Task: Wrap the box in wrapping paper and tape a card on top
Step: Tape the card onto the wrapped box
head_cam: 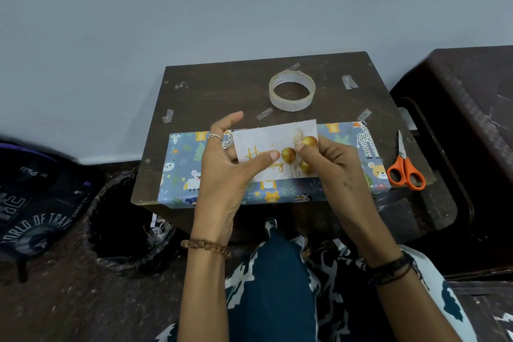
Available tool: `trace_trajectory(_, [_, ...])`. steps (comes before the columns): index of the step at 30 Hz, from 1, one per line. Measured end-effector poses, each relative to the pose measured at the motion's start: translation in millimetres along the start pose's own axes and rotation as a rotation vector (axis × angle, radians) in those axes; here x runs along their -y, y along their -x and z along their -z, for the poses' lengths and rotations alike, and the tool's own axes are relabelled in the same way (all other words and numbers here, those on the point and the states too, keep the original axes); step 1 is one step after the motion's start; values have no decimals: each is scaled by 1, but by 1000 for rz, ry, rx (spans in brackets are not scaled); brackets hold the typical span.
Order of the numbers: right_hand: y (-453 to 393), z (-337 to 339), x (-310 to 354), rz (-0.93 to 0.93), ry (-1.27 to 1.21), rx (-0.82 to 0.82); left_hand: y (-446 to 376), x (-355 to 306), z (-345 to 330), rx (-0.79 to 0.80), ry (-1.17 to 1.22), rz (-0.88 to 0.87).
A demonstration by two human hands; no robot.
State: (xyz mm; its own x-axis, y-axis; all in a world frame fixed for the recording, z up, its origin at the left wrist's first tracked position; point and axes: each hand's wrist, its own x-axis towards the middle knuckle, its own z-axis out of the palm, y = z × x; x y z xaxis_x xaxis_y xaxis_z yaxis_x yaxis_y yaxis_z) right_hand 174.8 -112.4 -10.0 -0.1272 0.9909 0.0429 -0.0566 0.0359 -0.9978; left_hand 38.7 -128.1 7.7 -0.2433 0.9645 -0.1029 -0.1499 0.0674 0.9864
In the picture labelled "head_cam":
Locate person's right hand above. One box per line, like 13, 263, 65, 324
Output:
296, 135, 401, 268

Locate person's left hand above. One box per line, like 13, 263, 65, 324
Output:
190, 111, 281, 246

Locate orange handled scissors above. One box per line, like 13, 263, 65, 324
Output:
386, 130, 427, 192

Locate happy birthday card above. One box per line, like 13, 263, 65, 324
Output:
231, 119, 320, 184

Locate clear tape roll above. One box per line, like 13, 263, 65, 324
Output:
268, 70, 316, 113

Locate person's left forearm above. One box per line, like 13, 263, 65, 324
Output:
176, 251, 231, 342

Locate person's right forearm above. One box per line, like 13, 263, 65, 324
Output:
372, 269, 464, 342

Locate crumpled paper scraps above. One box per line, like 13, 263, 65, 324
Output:
146, 215, 175, 242

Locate small dark wooden table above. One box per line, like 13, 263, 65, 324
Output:
131, 51, 438, 242

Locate black lined trash bin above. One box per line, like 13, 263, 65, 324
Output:
86, 171, 181, 278

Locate teal white patterned trousers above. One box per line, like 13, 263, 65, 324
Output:
154, 217, 480, 342

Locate brown plastic stool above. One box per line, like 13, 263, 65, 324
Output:
390, 45, 513, 281

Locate black purple backpack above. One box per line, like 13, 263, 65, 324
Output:
0, 141, 95, 282

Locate brown beaded bracelet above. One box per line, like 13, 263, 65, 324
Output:
180, 239, 232, 260

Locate black thread bracelet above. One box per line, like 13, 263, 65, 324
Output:
362, 251, 428, 289

